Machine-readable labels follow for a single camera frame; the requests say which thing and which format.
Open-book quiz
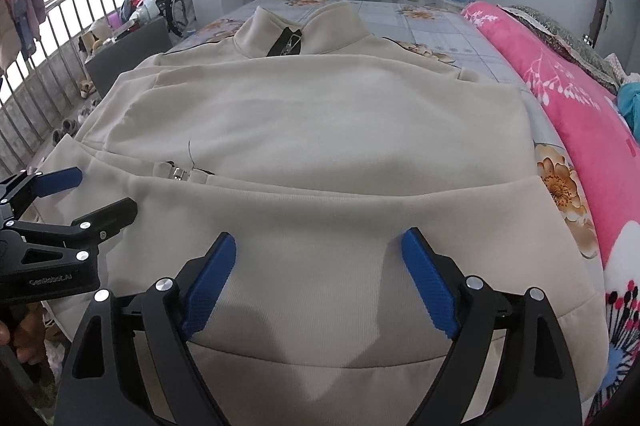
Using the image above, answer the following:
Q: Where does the blue patterned quilt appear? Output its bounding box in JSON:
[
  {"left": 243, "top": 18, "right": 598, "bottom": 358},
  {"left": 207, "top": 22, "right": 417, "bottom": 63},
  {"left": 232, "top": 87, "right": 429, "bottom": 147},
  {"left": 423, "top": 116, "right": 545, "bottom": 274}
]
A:
[{"left": 617, "top": 82, "right": 640, "bottom": 138}]

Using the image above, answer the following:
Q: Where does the dark patterned blanket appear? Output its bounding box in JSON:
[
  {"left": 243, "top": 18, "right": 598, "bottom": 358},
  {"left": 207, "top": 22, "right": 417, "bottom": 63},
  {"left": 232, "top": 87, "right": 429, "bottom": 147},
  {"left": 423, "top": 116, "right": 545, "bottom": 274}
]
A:
[{"left": 502, "top": 6, "right": 622, "bottom": 96}]

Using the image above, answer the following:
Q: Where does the white door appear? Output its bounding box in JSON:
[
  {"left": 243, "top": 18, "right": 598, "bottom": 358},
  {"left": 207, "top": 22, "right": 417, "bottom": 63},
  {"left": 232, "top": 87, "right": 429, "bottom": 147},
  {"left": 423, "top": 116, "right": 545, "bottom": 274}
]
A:
[{"left": 596, "top": 0, "right": 640, "bottom": 74}]

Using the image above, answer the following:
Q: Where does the pink floral fleece blanket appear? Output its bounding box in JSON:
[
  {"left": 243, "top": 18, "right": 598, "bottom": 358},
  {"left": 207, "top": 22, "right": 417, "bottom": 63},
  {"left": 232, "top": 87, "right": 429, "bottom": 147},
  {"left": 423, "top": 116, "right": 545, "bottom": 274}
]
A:
[{"left": 462, "top": 1, "right": 639, "bottom": 425}]

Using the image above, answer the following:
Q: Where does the person's left hand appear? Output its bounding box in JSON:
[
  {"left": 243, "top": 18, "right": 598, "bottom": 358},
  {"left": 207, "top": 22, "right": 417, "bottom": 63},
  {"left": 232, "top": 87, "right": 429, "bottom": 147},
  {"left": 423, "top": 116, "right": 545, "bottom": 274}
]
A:
[{"left": 0, "top": 304, "right": 47, "bottom": 365}]

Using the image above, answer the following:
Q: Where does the beige zip-up jacket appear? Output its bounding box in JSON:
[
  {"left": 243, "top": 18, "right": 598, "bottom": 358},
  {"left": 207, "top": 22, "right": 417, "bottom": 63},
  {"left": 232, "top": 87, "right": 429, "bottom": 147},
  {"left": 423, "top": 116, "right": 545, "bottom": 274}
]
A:
[{"left": 35, "top": 4, "right": 608, "bottom": 425}]

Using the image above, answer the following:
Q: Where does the metal window railing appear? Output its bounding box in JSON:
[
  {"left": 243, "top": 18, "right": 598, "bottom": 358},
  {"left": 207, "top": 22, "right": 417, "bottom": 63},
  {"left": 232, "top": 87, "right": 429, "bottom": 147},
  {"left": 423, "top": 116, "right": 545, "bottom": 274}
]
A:
[{"left": 1, "top": 0, "right": 124, "bottom": 174}]

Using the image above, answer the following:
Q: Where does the dark grey storage box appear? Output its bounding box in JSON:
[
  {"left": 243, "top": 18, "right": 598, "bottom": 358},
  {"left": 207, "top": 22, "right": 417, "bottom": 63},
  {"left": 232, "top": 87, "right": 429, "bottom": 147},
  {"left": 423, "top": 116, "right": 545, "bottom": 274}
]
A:
[{"left": 85, "top": 16, "right": 171, "bottom": 98}]

